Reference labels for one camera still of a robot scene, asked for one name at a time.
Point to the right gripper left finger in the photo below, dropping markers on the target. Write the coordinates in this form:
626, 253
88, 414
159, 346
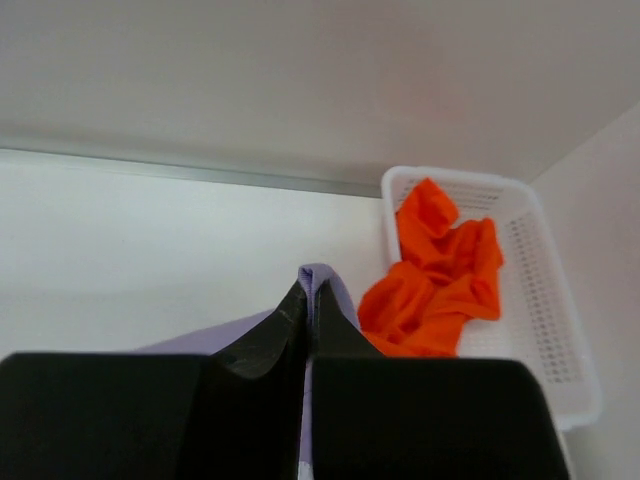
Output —
235, 414

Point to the white plastic basket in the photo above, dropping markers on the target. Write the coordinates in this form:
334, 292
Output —
540, 325

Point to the aluminium table edge rail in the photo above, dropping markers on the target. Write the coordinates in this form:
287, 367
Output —
147, 169

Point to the purple t shirt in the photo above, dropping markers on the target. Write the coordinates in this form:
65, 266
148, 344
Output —
213, 339

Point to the orange t shirt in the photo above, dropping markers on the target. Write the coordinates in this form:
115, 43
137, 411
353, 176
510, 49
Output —
448, 276

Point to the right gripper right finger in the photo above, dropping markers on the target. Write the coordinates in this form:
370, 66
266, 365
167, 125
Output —
379, 417

